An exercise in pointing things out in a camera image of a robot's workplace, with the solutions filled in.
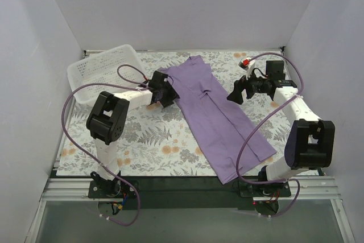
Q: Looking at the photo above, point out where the purple t-shirt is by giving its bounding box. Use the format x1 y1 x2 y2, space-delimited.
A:
159 56 276 184

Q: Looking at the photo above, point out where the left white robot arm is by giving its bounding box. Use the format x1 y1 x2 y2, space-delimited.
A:
86 71 179 197

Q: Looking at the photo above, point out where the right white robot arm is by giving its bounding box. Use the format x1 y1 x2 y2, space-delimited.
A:
227 59 335 199

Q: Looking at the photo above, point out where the floral table mat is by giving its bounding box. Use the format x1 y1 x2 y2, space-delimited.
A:
55 51 290 176

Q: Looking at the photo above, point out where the white plastic basket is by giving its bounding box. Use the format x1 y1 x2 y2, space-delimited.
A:
67 44 147 90

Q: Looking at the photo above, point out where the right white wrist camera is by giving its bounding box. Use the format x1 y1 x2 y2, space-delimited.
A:
238 58 255 79

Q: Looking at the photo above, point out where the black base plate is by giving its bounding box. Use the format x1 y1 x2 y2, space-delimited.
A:
88 175 293 211

